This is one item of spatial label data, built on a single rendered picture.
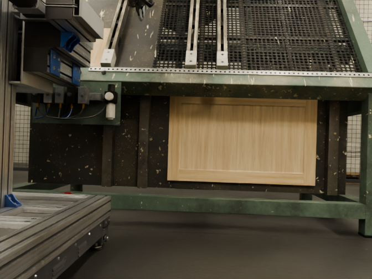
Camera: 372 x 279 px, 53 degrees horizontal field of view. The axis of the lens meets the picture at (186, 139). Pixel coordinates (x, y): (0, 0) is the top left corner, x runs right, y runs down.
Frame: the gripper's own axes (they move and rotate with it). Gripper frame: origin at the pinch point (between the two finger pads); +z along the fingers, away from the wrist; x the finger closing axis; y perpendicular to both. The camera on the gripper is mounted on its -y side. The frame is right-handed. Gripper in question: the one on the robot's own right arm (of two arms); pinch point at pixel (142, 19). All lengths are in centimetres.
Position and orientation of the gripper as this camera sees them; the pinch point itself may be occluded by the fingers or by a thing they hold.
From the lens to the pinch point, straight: 242.7
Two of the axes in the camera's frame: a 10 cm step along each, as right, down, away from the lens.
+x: -4.8, 6.2, -6.2
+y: -8.8, -3.2, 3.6
